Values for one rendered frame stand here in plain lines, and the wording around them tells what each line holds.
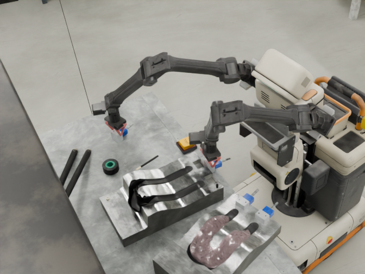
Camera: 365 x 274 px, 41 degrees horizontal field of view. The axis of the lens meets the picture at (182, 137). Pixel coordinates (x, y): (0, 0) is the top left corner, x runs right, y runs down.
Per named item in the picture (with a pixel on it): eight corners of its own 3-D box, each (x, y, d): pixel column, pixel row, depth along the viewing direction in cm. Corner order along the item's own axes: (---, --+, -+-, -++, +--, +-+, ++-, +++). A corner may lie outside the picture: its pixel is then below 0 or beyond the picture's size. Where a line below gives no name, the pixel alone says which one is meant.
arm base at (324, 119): (337, 119, 199) (315, 104, 206) (328, 117, 193) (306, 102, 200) (326, 137, 202) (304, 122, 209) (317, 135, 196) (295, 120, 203)
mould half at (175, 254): (233, 200, 224) (234, 185, 216) (280, 232, 210) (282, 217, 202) (155, 273, 199) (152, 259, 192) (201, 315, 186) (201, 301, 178)
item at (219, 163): (227, 158, 242) (228, 150, 239) (232, 165, 239) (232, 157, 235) (203, 167, 239) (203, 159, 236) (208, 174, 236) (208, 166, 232)
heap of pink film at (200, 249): (222, 212, 212) (222, 201, 207) (255, 235, 203) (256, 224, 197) (181, 250, 199) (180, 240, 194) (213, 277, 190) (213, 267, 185)
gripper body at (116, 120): (117, 129, 244) (115, 118, 239) (104, 120, 250) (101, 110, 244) (126, 122, 248) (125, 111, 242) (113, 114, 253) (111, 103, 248)
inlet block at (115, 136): (130, 125, 263) (128, 118, 260) (136, 129, 261) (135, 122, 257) (112, 138, 257) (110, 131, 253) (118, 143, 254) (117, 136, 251)
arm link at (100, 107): (115, 110, 232) (113, 92, 234) (91, 113, 231) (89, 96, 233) (118, 117, 243) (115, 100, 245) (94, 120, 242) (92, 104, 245)
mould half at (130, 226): (195, 163, 241) (194, 144, 232) (223, 199, 224) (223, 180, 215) (101, 205, 226) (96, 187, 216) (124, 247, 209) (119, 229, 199)
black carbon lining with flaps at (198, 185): (189, 167, 231) (189, 153, 224) (207, 189, 220) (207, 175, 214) (123, 197, 220) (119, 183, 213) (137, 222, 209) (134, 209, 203)
